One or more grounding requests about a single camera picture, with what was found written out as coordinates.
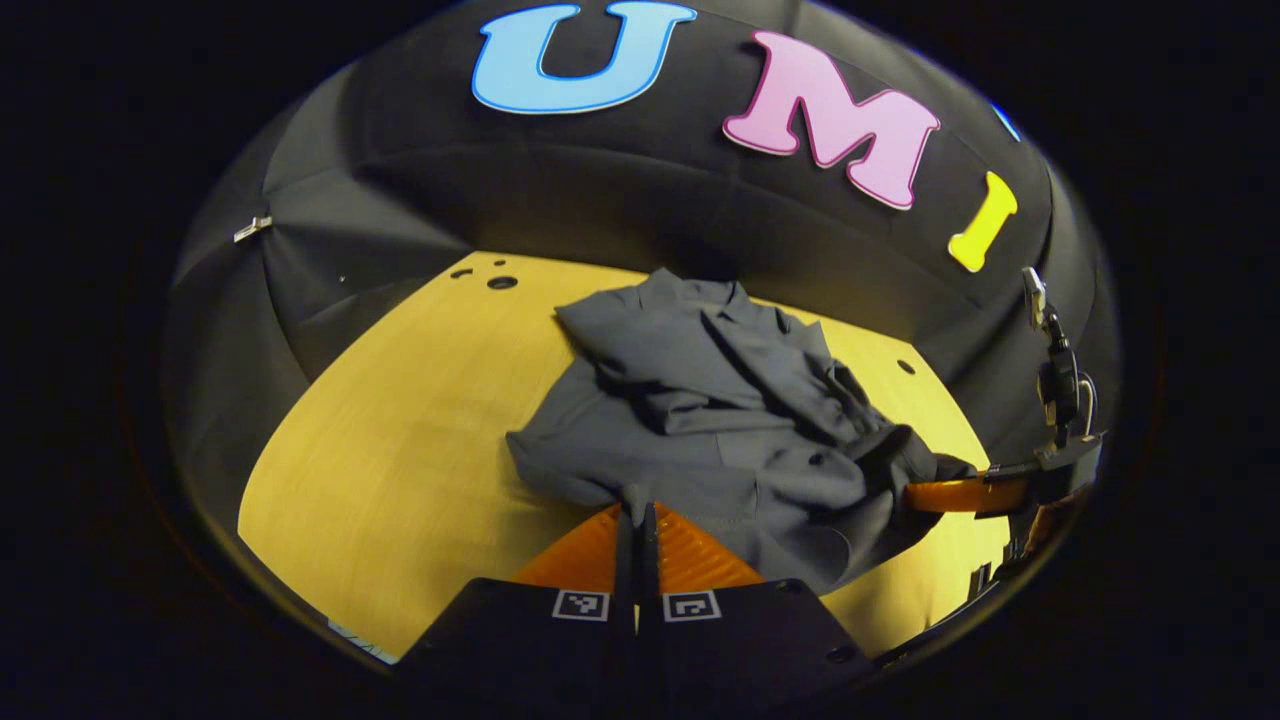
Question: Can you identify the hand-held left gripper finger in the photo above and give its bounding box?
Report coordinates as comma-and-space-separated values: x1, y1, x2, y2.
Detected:
638, 500, 877, 703
395, 503, 638, 701

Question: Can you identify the grey long-sleeved collared shirt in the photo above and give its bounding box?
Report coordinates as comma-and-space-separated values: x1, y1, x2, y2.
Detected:
505, 267, 979, 596

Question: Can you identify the black backdrop cloth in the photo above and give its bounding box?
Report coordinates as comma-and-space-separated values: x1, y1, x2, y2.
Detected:
160, 0, 1121, 561

